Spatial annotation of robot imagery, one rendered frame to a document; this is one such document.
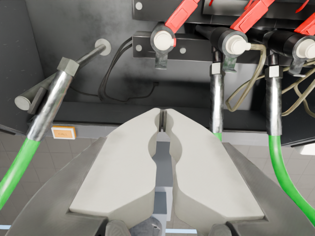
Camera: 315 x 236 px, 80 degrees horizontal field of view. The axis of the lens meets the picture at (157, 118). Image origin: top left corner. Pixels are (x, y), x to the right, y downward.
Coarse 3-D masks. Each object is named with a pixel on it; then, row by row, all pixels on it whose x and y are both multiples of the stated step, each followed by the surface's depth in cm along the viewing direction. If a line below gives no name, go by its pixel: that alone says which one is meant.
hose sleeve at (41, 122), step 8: (64, 72) 21; (56, 80) 21; (64, 80) 21; (72, 80) 22; (56, 88) 20; (64, 88) 21; (48, 96) 20; (56, 96) 21; (64, 96) 21; (48, 104) 20; (56, 104) 21; (40, 112) 20; (48, 112) 20; (56, 112) 21; (32, 120) 20; (40, 120) 20; (48, 120) 20; (32, 128) 20; (40, 128) 20; (48, 128) 21; (32, 136) 20; (40, 136) 20
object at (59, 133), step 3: (54, 126) 45; (57, 126) 45; (60, 126) 45; (63, 126) 45; (66, 126) 45; (69, 126) 45; (72, 126) 45; (54, 132) 45; (57, 132) 45; (60, 132) 45; (63, 132) 45; (66, 132) 45; (69, 132) 45; (57, 135) 45; (60, 135) 45; (63, 135) 45; (66, 135) 45; (69, 135) 45; (75, 135) 46
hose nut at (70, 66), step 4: (64, 60) 21; (68, 60) 21; (72, 60) 21; (60, 64) 21; (64, 64) 21; (68, 64) 21; (72, 64) 21; (76, 64) 21; (60, 68) 21; (64, 68) 21; (68, 68) 21; (72, 68) 21; (76, 68) 21; (68, 72) 21; (72, 72) 21; (76, 72) 22
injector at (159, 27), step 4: (160, 24) 23; (164, 24) 23; (156, 28) 21; (160, 28) 20; (164, 28) 20; (168, 28) 20; (152, 32) 21; (156, 32) 20; (172, 32) 20; (152, 36) 21; (172, 36) 21; (152, 40) 21; (152, 44) 21; (156, 48) 21; (168, 48) 21; (172, 48) 21; (160, 52) 21; (164, 52) 21
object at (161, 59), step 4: (156, 52) 22; (156, 56) 22; (160, 56) 22; (164, 56) 22; (156, 60) 22; (160, 60) 22; (164, 60) 22; (156, 64) 22; (160, 64) 22; (164, 64) 22
